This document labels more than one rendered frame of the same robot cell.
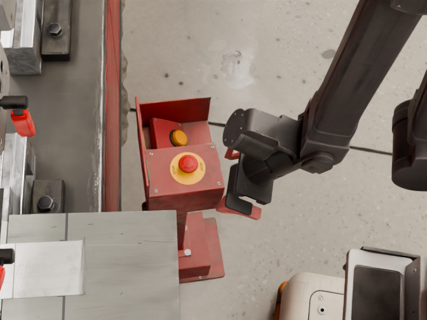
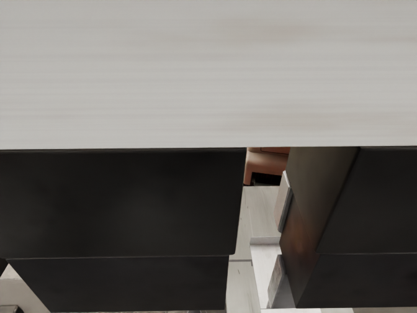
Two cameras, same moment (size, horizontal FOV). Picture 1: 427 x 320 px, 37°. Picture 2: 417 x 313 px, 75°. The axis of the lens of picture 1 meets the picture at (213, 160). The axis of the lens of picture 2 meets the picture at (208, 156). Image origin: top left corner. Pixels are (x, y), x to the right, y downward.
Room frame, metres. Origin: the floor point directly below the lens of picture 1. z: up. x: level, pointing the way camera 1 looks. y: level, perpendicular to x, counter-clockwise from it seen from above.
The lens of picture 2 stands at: (0.28, 0.45, 1.41)
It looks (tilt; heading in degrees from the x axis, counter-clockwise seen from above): 38 degrees down; 282
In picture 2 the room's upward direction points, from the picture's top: straight up
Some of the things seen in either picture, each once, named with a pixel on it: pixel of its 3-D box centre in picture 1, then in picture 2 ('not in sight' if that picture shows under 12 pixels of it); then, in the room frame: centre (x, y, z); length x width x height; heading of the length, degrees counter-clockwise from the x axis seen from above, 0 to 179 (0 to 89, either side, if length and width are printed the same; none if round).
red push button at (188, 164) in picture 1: (187, 166); not in sight; (0.52, 0.05, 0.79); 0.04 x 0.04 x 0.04
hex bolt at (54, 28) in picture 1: (54, 29); not in sight; (0.70, 0.36, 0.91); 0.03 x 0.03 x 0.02
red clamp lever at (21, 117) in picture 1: (16, 117); not in sight; (0.36, 0.27, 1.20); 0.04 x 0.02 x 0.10; 103
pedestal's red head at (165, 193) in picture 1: (179, 154); not in sight; (0.56, 0.07, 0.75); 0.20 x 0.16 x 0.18; 19
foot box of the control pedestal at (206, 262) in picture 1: (182, 246); not in sight; (0.57, 0.04, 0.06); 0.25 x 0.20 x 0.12; 109
